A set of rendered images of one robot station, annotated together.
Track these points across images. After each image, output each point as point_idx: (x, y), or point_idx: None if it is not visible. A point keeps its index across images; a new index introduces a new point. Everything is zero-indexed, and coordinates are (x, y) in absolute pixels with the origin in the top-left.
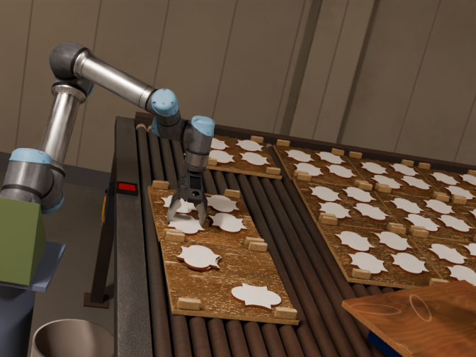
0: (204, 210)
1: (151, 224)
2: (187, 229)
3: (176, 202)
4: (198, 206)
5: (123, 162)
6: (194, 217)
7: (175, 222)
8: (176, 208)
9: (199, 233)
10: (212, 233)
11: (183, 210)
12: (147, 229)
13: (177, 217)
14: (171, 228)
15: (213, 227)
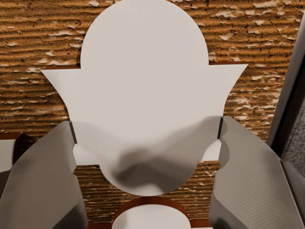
0: (12, 179)
1: (273, 117)
2: (141, 53)
3: (285, 212)
4: (52, 206)
5: None
6: (101, 189)
7: (197, 112)
8: (237, 164)
9: (74, 51)
10: (7, 70)
11: (144, 217)
12: (293, 83)
13: (175, 167)
14: (223, 62)
15: (11, 134)
